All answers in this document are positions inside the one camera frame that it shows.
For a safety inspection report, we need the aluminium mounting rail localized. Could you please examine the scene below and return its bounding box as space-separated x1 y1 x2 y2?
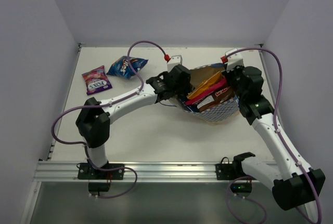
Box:
33 162 276 183

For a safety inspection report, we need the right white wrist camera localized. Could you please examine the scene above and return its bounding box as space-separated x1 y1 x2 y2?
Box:
221 48 244 72

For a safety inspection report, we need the blue checkered paper bag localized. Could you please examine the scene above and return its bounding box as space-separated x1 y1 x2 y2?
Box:
168 63 239 124

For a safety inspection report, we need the purple cable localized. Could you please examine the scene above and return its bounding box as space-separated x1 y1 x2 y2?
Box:
225 47 323 224
50 41 171 146

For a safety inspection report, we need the orange snack packet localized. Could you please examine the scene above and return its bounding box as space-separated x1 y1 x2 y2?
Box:
187 72 224 99

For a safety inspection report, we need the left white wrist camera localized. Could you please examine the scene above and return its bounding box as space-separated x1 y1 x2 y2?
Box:
164 55 183 72

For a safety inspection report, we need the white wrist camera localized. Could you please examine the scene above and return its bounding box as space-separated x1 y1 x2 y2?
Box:
164 55 183 72
221 48 244 72

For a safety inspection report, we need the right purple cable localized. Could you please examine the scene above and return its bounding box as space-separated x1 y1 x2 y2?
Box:
225 47 323 224

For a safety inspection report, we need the purple Fox's candy bag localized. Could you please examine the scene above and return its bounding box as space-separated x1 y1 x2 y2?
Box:
81 65 112 96

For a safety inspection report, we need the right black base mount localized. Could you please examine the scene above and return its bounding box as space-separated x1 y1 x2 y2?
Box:
215 156 252 196

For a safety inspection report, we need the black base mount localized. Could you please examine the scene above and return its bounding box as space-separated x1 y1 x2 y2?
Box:
215 156 252 196
76 163 124 195

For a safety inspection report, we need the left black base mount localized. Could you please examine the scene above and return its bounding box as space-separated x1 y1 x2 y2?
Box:
76 163 124 195

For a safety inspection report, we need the brown chocolate snack packet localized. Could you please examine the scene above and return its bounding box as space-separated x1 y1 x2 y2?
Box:
197 87 235 112

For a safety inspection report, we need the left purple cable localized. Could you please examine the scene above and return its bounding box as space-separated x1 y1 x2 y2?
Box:
50 41 171 146

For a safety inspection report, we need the pink snack packet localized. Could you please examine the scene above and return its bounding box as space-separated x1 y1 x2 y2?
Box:
185 80 227 106

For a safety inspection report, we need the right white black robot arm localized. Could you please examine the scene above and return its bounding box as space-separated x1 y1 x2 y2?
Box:
223 66 326 210

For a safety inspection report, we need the blue Doritos chip bag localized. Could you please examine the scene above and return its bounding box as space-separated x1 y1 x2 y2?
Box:
106 56 148 80

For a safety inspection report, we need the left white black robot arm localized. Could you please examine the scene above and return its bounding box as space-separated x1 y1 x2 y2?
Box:
75 64 191 179

